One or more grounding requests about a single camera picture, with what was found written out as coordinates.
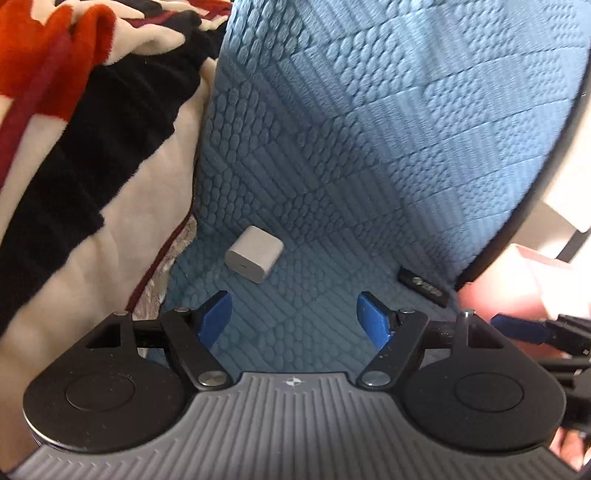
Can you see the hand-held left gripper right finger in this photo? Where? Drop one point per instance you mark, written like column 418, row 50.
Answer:
column 374, row 318

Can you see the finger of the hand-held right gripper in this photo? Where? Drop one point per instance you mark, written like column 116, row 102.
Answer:
column 521, row 328

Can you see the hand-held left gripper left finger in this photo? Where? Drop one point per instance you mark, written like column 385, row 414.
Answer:
column 214, row 318

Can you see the pink cardboard box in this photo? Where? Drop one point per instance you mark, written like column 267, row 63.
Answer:
column 521, row 281

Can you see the black flash drive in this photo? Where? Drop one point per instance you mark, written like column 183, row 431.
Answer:
column 422, row 286

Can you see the small white cube charger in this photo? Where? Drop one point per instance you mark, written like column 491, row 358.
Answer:
column 254, row 256

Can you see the beige folding board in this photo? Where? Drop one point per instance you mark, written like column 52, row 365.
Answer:
column 570, row 194

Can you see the blue textured mattress pad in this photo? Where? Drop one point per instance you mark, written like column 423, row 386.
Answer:
column 369, row 152

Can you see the red white black striped blanket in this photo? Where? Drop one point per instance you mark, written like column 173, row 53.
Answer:
column 92, row 152

